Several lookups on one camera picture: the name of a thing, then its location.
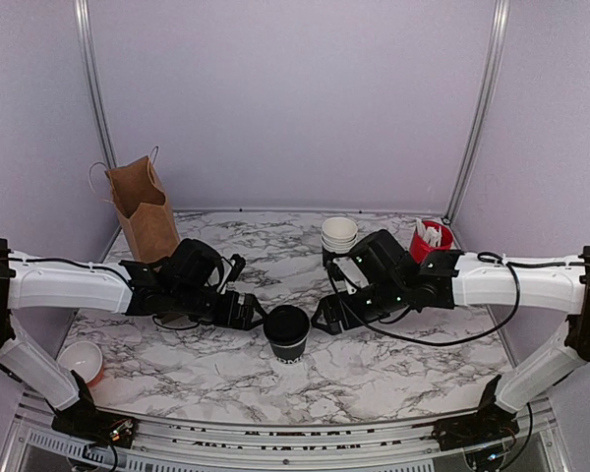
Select aluminium frame post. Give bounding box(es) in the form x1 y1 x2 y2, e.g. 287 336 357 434
74 0 129 217
444 0 510 224

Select white packets in container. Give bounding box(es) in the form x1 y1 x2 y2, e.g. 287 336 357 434
416 218 443 248

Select single black paper cup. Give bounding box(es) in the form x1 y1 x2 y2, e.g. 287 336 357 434
270 339 307 365

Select stack of paper cups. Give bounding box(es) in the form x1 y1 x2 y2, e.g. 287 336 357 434
321 216 358 261

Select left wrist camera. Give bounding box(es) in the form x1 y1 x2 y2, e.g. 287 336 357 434
219 254 246 293

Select left aluminium frame post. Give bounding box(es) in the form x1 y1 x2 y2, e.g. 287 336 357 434
74 0 129 217

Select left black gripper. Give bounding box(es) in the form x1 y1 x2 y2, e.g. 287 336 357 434
172 283 269 331

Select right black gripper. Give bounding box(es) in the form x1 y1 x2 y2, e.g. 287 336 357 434
312 277 409 335

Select red cylindrical container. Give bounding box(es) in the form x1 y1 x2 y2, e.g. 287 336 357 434
409 223 453 264

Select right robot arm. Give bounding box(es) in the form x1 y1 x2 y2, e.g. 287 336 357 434
312 230 590 450

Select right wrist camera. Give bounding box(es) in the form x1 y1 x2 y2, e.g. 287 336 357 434
329 258 369 295

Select front aluminium rail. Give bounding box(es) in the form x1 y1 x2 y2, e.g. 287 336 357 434
0 391 572 471

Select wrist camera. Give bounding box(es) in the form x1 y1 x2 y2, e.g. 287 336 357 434
219 254 246 293
329 258 369 295

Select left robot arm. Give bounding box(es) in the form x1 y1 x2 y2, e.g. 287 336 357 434
0 238 266 443

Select right aluminium frame post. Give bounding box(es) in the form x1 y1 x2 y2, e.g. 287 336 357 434
444 0 510 224

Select brown paper bag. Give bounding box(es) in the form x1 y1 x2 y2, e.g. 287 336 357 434
104 147 180 275

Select orange white bowl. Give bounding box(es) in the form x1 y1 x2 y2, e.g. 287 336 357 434
57 340 104 386

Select black plastic cup lid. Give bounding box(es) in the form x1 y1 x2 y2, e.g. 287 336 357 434
263 305 311 346

